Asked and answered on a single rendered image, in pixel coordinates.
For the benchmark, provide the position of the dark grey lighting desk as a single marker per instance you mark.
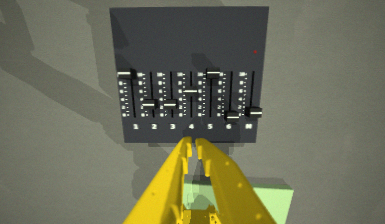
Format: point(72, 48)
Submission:
point(197, 70)

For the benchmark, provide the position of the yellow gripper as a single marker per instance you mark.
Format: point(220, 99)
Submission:
point(237, 201)

